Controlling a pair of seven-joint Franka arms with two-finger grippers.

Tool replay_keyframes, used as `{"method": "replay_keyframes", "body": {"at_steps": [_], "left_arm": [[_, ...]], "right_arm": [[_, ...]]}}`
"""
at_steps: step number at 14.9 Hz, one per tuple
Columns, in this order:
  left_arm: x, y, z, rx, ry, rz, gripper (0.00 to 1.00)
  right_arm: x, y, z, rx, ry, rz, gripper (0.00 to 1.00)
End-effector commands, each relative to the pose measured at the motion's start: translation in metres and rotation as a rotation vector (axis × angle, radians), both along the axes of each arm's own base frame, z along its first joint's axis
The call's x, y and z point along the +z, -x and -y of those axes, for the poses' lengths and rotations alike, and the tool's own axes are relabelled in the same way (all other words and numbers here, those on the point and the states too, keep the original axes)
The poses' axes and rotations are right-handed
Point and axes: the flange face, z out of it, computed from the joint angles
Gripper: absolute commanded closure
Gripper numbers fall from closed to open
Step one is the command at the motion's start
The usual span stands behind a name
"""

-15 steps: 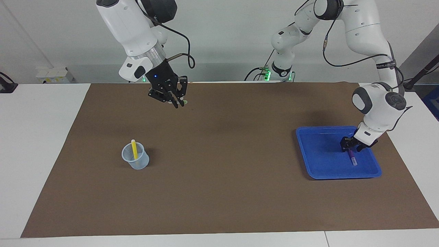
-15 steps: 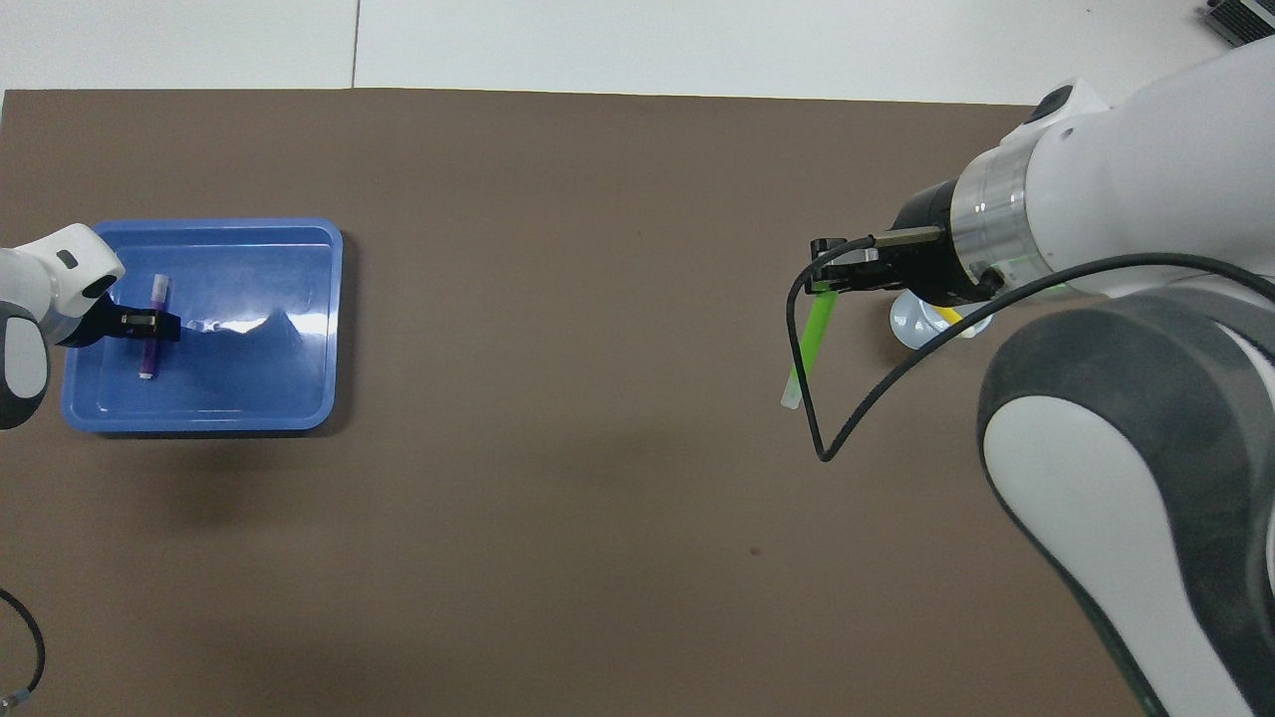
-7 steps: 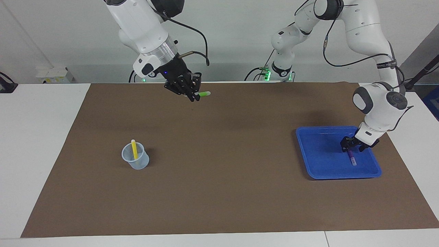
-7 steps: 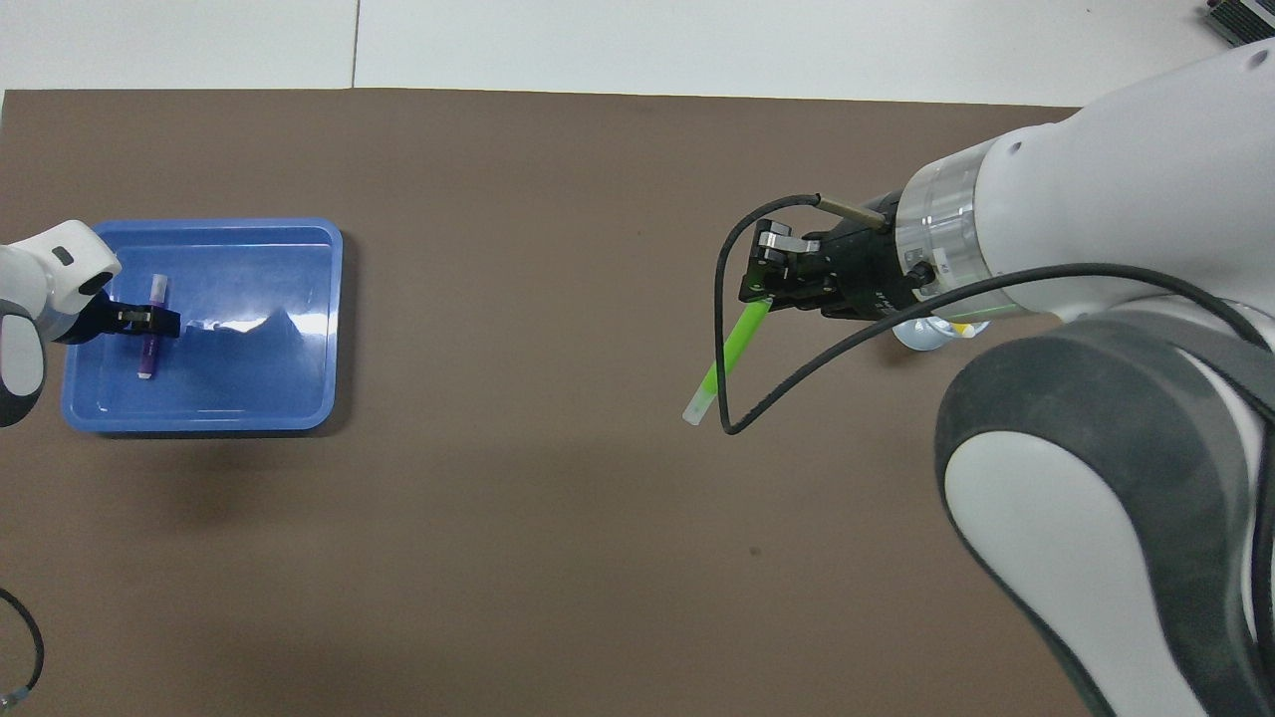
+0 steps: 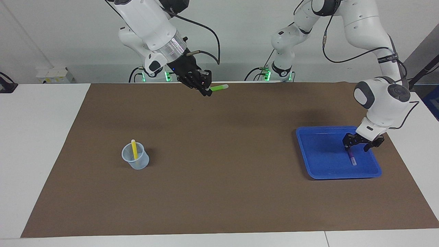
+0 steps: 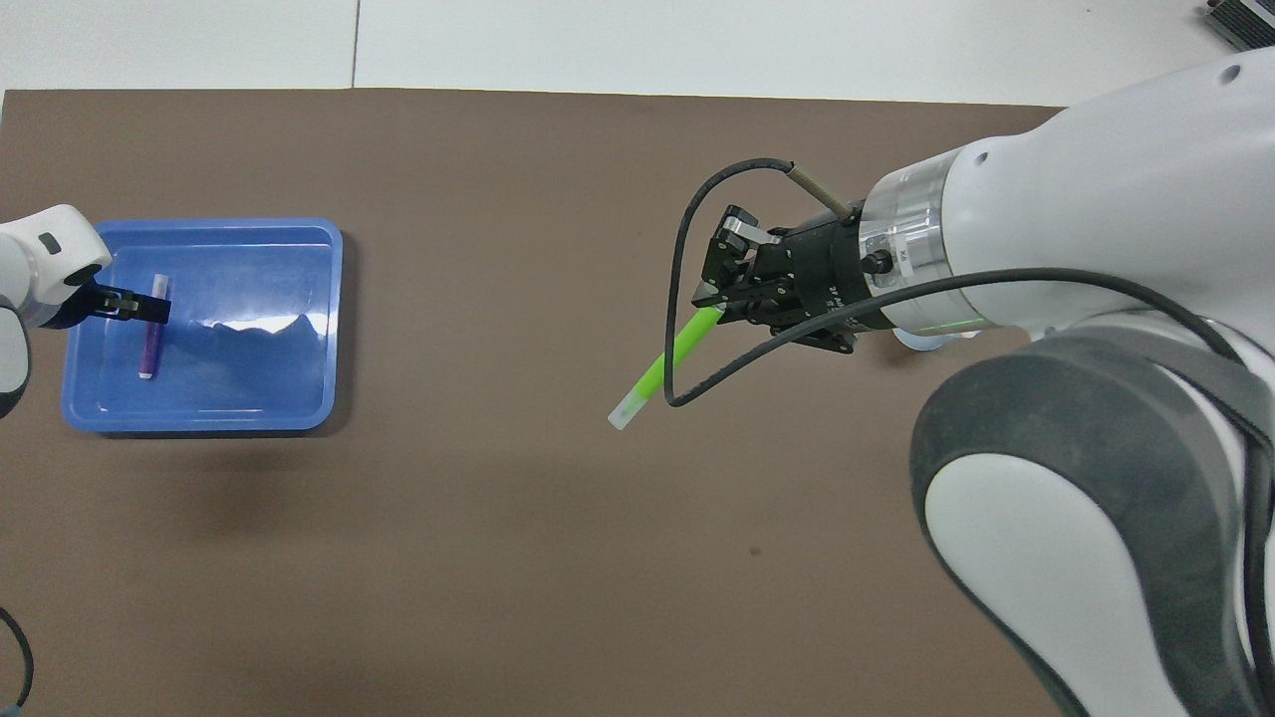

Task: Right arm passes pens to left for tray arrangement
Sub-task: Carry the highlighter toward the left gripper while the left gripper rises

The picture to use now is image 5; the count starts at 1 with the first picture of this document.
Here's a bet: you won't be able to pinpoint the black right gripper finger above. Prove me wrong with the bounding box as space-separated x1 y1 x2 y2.
178 74 206 95
198 70 213 97

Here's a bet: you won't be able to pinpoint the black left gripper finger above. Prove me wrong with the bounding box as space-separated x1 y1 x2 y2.
342 134 357 150
364 136 385 152

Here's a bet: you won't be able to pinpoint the blue plastic tray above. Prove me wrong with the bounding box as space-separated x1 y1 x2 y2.
296 126 382 180

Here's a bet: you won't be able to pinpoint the blue box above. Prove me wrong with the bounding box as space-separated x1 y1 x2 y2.
421 86 439 121

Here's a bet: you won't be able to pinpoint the black stand with pole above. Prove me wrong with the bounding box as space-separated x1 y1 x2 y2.
400 55 439 92

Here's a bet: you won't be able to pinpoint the clear plastic cup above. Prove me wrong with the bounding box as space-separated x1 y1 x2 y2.
121 142 150 170

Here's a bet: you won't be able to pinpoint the brown table mat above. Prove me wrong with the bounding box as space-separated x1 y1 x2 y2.
21 82 439 238

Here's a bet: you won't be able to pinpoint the white power strip box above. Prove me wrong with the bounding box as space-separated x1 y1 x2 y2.
36 66 74 84

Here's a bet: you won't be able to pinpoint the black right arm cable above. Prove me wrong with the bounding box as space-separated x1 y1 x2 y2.
161 6 221 66

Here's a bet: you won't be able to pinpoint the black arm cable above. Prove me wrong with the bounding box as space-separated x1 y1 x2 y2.
322 0 420 130
161 6 221 66

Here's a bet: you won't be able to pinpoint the black right base cables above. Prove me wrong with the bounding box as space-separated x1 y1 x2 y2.
129 66 179 83

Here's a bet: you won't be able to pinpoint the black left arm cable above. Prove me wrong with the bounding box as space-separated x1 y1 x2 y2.
322 0 420 130

